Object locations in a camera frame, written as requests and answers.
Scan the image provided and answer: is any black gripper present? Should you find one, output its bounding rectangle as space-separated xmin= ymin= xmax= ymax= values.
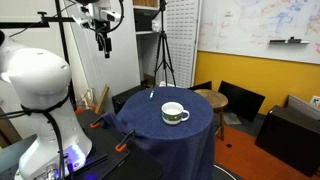
xmin=93 ymin=19 xmax=112 ymax=59

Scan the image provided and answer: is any green and white mug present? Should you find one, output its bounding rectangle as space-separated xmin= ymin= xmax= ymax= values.
xmin=161 ymin=101 xmax=191 ymax=126

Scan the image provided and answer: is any black box on shelf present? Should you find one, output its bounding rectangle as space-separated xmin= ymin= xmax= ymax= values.
xmin=134 ymin=9 xmax=155 ymax=33

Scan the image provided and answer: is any wooden plank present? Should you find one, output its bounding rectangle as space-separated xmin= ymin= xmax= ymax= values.
xmin=94 ymin=84 xmax=110 ymax=115

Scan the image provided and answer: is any black speaker box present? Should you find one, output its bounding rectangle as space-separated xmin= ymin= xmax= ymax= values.
xmin=111 ymin=84 xmax=149 ymax=115

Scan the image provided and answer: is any white perforated panel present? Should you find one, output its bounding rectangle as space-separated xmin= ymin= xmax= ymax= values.
xmin=163 ymin=0 xmax=203 ymax=89

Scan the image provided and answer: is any orange and black clamp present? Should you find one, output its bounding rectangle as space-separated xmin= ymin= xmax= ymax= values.
xmin=115 ymin=129 xmax=136 ymax=153
xmin=89 ymin=114 xmax=106 ymax=130

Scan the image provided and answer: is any small black leaning monitor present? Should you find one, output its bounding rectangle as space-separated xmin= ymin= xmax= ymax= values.
xmin=188 ymin=80 xmax=213 ymax=92

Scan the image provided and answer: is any black flat bar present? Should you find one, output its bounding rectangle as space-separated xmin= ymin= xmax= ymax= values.
xmin=71 ymin=152 xmax=109 ymax=177

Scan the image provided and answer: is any round wooden stool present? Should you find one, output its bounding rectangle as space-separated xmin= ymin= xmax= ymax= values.
xmin=193 ymin=88 xmax=230 ymax=142

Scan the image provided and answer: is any blue table cloth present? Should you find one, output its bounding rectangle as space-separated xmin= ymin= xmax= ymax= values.
xmin=101 ymin=86 xmax=216 ymax=180

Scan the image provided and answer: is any large black monitor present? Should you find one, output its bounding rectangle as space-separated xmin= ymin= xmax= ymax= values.
xmin=218 ymin=80 xmax=267 ymax=123

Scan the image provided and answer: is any scribbled whiteboard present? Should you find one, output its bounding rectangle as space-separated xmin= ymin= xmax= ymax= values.
xmin=197 ymin=0 xmax=320 ymax=65

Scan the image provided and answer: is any gray floor board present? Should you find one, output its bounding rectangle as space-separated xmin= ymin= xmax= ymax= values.
xmin=223 ymin=111 xmax=243 ymax=126

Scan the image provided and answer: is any whiteboard eraser tray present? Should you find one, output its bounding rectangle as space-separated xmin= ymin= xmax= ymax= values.
xmin=269 ymin=36 xmax=310 ymax=45

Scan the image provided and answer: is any black cabinet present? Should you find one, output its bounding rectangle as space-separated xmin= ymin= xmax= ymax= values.
xmin=254 ymin=104 xmax=320 ymax=178

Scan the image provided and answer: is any light gray panel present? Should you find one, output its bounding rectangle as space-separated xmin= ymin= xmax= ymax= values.
xmin=287 ymin=94 xmax=320 ymax=121

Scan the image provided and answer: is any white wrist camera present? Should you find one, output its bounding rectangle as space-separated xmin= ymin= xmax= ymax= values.
xmin=99 ymin=9 xmax=122 ymax=23

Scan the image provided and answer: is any black camera stand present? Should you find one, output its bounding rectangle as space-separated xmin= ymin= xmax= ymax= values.
xmin=0 ymin=0 xmax=77 ymax=109

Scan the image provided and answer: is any black camera tripod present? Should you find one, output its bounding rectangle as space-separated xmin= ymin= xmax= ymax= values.
xmin=153 ymin=0 xmax=177 ymax=88

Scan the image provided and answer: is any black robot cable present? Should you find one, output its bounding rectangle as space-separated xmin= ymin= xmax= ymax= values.
xmin=0 ymin=96 xmax=73 ymax=180

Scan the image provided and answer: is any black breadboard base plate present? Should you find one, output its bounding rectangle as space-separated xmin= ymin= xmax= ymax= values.
xmin=0 ymin=109 xmax=164 ymax=180

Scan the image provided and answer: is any white wall outlet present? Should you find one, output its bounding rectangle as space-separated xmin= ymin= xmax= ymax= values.
xmin=309 ymin=95 xmax=320 ymax=108

